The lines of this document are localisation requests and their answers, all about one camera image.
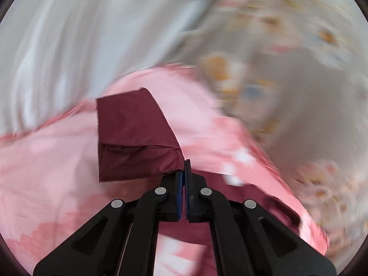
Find pink blanket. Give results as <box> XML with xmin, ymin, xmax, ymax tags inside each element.
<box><xmin>0</xmin><ymin>65</ymin><xmax>330</xmax><ymax>276</ymax></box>

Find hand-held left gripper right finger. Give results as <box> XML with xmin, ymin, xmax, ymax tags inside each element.
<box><xmin>184</xmin><ymin>159</ymin><xmax>337</xmax><ymax>276</ymax></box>

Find grey floral quilt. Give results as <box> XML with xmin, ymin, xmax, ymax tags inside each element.
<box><xmin>198</xmin><ymin>0</ymin><xmax>368</xmax><ymax>271</ymax></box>

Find maroon puffer jacket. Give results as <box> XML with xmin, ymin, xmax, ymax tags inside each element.
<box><xmin>96</xmin><ymin>87</ymin><xmax>301</xmax><ymax>246</ymax></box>

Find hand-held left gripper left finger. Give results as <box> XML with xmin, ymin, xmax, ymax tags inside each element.
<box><xmin>33</xmin><ymin>170</ymin><xmax>184</xmax><ymax>276</ymax></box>

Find white bed sheet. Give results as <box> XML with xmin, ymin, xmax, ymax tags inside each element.
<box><xmin>0</xmin><ymin>0</ymin><xmax>213</xmax><ymax>135</ymax></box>

